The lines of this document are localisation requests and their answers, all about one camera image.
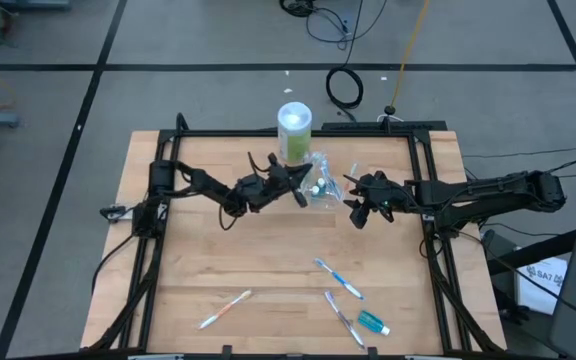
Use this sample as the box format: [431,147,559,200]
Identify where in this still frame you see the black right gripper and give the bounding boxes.
[342,170,412,230]

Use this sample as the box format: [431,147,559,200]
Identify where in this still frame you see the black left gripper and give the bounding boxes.
[262,162,315,209]

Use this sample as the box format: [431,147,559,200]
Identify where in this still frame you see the blue white toothbrush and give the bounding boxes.
[323,169,345,201]
[313,257,366,301]

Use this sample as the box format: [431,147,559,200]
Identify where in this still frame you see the orange white toothbrush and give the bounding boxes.
[197,289,253,331]
[343,161,360,195]

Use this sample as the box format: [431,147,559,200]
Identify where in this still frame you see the white green wipes canister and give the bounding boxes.
[276,101,313,164]

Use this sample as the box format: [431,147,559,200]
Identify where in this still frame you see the black power strip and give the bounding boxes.
[320,120,448,133]

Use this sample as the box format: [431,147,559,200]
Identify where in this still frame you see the purple white wrapped toothbrush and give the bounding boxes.
[323,290,368,350]

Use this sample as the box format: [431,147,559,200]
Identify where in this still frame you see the black floor beam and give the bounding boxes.
[487,219,576,276]

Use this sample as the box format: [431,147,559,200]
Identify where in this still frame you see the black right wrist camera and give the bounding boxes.
[370,179,399,206]

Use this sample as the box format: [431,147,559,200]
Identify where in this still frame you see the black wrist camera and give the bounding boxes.
[237,172,269,201]
[370,179,399,206]

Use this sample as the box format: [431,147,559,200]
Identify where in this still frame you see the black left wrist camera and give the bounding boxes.
[237,172,269,201]

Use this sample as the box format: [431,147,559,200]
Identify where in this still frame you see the black aluminium table frame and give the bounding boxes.
[80,112,508,354]

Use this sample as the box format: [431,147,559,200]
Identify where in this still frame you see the black hanging cable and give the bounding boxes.
[325,0,365,110]
[278,0,390,51]

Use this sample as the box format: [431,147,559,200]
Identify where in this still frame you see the yellow hanging cable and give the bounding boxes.
[389,0,432,115]

